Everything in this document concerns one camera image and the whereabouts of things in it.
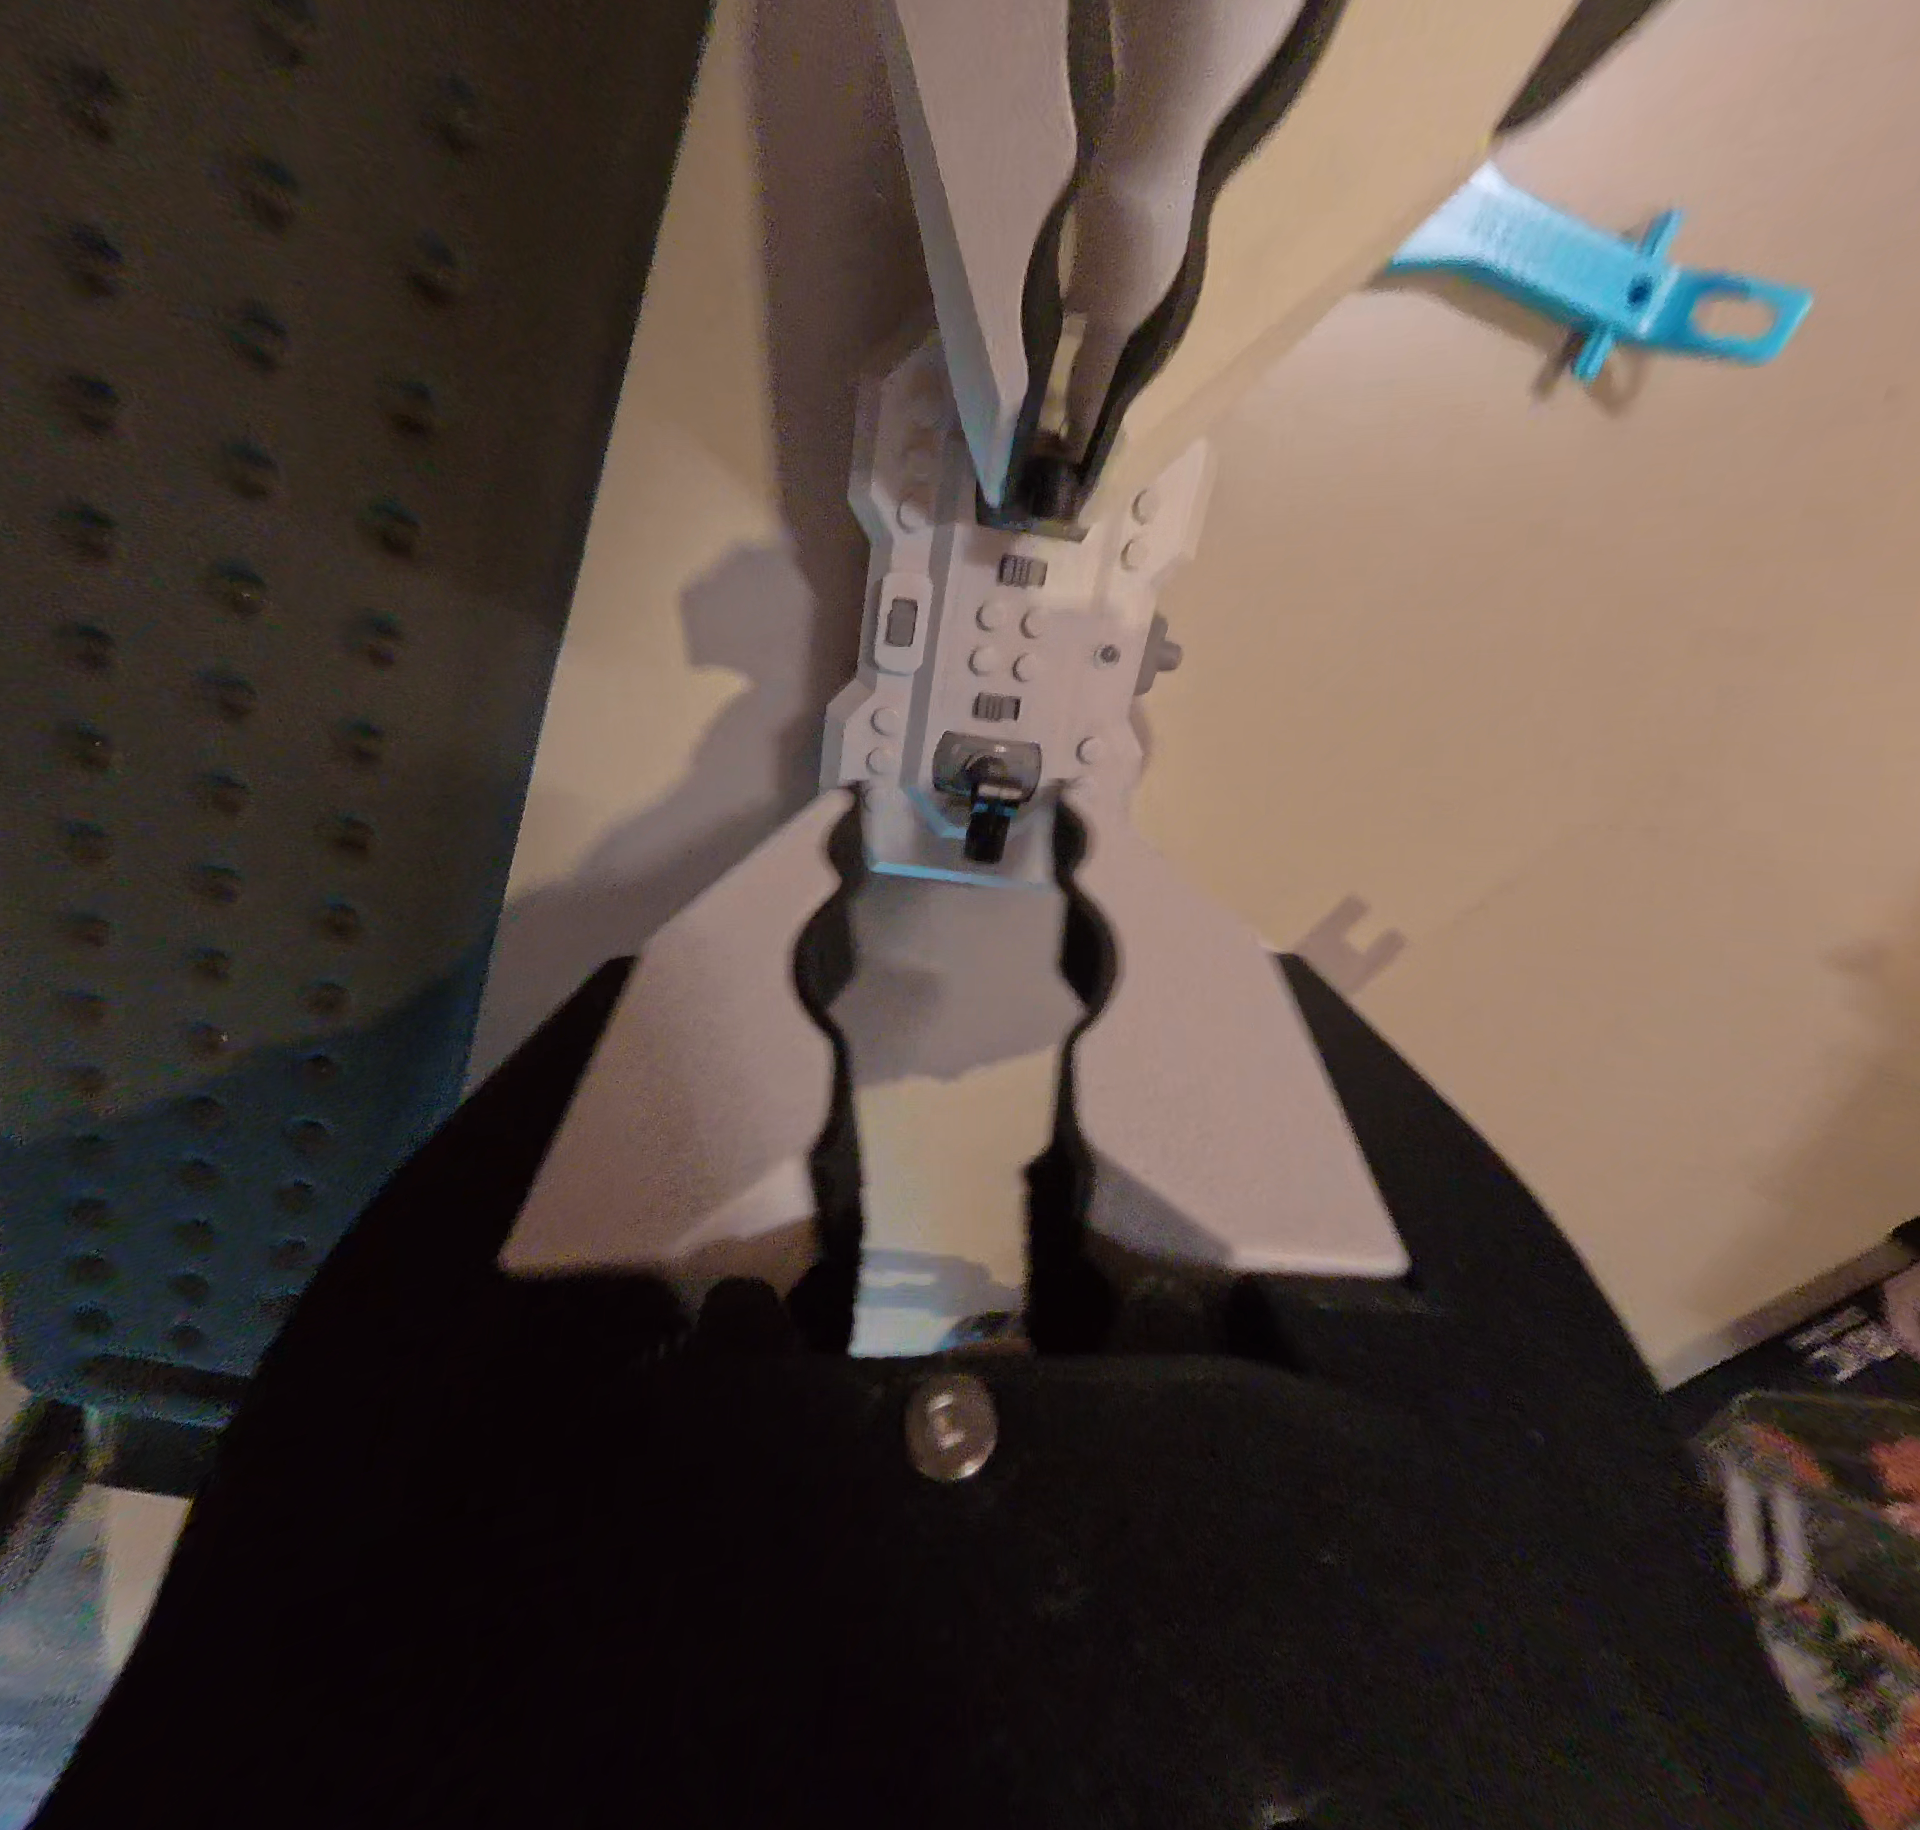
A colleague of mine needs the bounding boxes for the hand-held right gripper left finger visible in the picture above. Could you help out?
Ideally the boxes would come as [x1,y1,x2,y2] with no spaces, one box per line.
[500,788,871,1354]

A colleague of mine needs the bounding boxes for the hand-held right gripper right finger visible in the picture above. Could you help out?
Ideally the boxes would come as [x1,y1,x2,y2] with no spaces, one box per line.
[1024,807,1415,1354]

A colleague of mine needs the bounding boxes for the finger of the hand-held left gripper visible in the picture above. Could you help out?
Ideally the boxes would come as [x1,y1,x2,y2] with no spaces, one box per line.
[1083,0,1660,480]
[875,0,1125,507]

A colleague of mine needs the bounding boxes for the blue brick separator tool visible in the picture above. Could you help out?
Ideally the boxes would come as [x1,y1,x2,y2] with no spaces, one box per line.
[1387,163,1815,379]

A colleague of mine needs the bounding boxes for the white control hub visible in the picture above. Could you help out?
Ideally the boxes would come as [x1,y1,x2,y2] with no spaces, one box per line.
[823,352,1215,894]

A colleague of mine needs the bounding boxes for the black dimpled pad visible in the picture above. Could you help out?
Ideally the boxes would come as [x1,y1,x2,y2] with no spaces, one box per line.
[0,0,737,1428]

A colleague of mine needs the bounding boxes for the blue toy box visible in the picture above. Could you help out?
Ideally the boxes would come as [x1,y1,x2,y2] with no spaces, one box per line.
[1686,1215,1920,1830]

